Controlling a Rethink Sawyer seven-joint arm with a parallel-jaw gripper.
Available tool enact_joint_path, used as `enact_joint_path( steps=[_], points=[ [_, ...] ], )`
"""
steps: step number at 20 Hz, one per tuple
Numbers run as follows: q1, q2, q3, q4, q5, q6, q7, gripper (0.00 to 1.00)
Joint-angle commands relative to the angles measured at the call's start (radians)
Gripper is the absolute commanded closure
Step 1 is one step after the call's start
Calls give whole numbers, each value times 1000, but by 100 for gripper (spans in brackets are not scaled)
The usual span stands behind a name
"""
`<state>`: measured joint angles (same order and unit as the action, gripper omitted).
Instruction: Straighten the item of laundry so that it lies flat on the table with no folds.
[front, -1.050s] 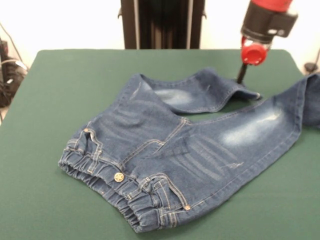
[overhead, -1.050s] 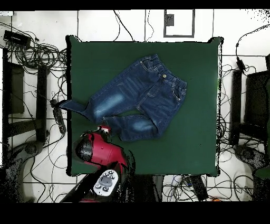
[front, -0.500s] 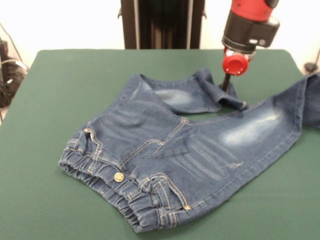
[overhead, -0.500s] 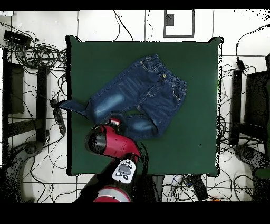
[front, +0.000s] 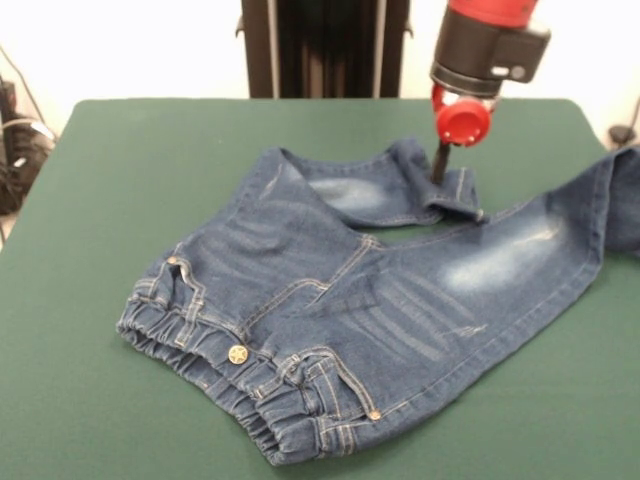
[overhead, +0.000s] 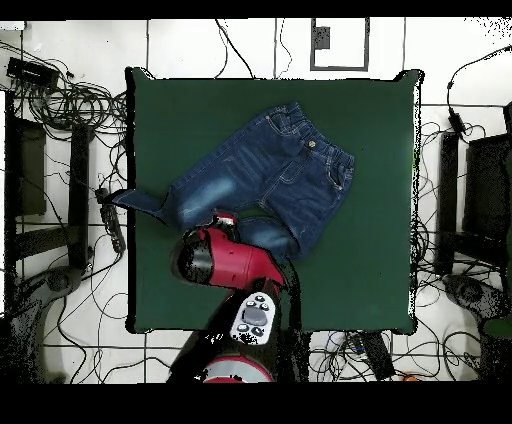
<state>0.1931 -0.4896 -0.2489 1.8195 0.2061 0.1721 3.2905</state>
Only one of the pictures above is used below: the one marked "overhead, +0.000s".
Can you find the black power strip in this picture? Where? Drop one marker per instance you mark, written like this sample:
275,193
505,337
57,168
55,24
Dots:
112,228

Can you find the black power adapter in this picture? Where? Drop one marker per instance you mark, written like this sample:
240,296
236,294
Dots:
456,122

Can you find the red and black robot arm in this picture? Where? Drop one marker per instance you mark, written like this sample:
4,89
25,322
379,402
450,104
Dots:
232,260

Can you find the grey square floor frame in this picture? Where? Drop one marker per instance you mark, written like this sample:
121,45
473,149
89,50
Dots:
366,44

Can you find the dark stand base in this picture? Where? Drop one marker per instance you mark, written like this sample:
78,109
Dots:
468,292

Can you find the grey stand base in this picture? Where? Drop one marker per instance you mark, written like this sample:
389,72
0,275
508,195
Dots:
60,280

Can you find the black rectangular box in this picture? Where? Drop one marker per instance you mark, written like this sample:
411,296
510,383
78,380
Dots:
30,72

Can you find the black slanted floor bar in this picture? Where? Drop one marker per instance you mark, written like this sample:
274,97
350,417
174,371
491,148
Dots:
378,354

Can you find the black metal stand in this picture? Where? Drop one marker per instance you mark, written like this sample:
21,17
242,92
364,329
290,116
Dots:
78,180
486,188

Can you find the dark green table cloth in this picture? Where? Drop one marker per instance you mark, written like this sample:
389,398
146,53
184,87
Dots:
340,288

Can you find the blue denim jeans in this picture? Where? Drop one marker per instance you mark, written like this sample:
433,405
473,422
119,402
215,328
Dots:
260,172

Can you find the small grey square plate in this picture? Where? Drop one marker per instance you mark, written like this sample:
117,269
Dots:
322,38

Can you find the small orange object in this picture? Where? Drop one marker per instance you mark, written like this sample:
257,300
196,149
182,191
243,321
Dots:
408,378

